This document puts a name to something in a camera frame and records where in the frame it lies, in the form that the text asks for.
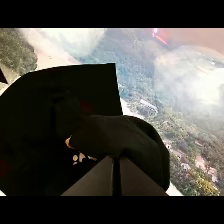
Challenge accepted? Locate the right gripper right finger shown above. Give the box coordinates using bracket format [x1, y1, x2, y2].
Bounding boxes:
[119, 156, 168, 197]

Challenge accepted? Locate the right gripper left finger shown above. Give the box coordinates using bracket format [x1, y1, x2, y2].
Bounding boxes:
[61, 155, 115, 197]

